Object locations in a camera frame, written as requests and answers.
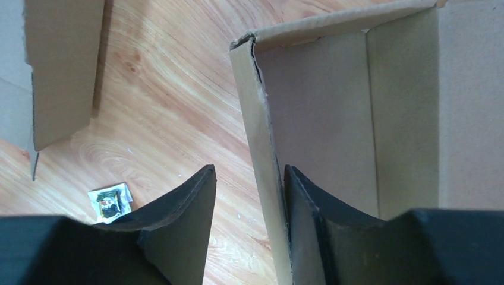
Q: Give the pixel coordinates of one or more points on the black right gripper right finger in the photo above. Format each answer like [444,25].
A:
[331,242]

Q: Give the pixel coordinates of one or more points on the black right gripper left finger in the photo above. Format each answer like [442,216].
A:
[163,242]

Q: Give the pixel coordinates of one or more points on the small white sachet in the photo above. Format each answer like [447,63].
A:
[111,203]

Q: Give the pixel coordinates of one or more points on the brown cardboard box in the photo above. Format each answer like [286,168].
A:
[388,108]

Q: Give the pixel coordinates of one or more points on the flat brown cardboard sheet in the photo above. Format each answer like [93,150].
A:
[49,56]

